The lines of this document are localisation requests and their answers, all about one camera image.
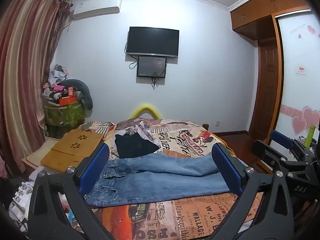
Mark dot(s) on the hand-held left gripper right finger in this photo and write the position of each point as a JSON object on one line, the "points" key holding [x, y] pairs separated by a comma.
{"points": [[226, 171]]}

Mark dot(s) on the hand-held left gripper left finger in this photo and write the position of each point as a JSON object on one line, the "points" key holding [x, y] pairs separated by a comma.
{"points": [[93, 171]]}

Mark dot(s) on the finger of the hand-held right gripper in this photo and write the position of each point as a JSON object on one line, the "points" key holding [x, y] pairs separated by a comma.
{"points": [[281, 138], [267, 152]]}

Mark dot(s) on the blue jeans pants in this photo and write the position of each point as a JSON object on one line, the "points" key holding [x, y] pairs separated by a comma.
{"points": [[162, 182]]}

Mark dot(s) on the green bottle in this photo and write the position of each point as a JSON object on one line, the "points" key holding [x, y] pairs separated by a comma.
{"points": [[310, 135]]}

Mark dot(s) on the wooden laptop table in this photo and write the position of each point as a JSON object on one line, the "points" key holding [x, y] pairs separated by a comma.
{"points": [[67, 147]]}

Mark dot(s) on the black folded garment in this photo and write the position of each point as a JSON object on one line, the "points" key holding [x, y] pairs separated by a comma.
{"points": [[135, 145]]}

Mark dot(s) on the printed newspaper-pattern blanket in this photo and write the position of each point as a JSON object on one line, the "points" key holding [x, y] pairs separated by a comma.
{"points": [[190, 135]]}

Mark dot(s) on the wooden door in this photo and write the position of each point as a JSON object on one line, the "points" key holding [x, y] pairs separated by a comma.
{"points": [[266, 87]]}

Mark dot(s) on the white heart-sticker wardrobe door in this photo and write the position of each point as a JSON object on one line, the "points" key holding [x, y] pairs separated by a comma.
{"points": [[295, 80]]}

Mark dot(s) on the green patterned storage box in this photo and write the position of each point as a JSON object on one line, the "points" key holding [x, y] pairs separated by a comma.
{"points": [[65, 116]]}

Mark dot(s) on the beige board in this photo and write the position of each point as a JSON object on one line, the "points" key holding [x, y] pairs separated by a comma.
{"points": [[32, 157]]}

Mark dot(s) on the orange box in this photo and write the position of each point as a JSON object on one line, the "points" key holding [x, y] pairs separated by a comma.
{"points": [[67, 100]]}

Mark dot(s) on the grey neck pillow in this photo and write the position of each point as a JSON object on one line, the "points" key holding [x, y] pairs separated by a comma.
{"points": [[85, 92]]}

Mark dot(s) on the yellow foam cushion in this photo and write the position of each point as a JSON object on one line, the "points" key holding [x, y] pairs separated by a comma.
{"points": [[146, 106]]}

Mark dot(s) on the pile of clothes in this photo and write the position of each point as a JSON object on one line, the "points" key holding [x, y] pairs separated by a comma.
{"points": [[56, 77]]}

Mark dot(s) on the wooden overhead cabinet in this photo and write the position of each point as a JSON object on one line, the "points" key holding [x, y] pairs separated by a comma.
{"points": [[255, 15]]}

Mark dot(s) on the striped red curtain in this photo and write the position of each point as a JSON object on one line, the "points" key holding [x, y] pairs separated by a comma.
{"points": [[25, 55]]}

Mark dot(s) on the white air conditioner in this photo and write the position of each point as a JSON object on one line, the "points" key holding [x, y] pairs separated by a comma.
{"points": [[97, 6]]}

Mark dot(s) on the wall outlet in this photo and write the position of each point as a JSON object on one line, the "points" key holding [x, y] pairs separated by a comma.
{"points": [[218, 123]]}

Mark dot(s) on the small black wall monitor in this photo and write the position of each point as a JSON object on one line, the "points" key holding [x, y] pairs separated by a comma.
{"points": [[151, 66]]}

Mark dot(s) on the black wall television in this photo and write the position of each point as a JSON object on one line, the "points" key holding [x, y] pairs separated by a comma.
{"points": [[152, 41]]}

